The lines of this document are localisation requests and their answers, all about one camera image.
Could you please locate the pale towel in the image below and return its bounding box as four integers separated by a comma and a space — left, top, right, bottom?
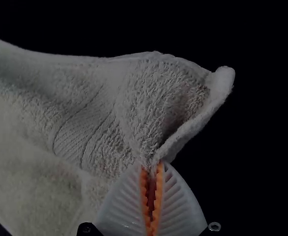
0, 33, 236, 236

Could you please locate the black mat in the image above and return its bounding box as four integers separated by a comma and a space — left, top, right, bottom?
0, 0, 288, 236

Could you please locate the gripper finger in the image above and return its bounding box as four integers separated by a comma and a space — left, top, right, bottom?
154, 161, 221, 236
77, 164, 151, 236

